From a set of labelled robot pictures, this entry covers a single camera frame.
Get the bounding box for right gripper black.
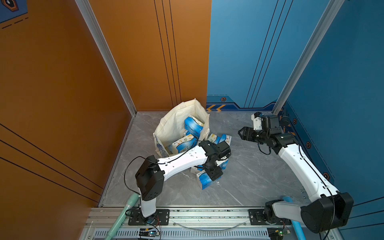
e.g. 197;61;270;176
237;126;270;145

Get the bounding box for blue tissue pack frontmost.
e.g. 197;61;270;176
168;134;198;155

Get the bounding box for cream canvas bag blue print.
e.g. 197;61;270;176
153;99;210;158

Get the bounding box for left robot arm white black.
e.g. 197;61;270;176
135;141;231;218

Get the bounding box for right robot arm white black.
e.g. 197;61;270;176
238;127;354;234

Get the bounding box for white-topped tissue pack centre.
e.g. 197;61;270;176
216;160;229;170

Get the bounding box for black round stand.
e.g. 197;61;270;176
280;116;292;133

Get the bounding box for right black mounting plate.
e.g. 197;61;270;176
248;209;292;226

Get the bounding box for black mounting plate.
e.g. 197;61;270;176
126;209;170;226
248;209;292;226

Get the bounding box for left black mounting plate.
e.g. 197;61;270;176
126;209;170;226

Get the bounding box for left circuit board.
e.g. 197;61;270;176
138;228;161;240

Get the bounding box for circuit board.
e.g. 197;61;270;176
138;228;161;240
267;228;291;240

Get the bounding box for right circuit board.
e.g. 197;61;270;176
267;228;291;240

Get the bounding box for white vented grille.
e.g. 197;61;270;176
91;228;271;240

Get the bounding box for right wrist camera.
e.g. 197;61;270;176
251;112;280;130

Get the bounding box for green hose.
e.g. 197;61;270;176
103;192;141;240

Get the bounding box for blue hose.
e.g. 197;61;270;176
281;196;307;240

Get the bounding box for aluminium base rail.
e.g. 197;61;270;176
83;206;337;232

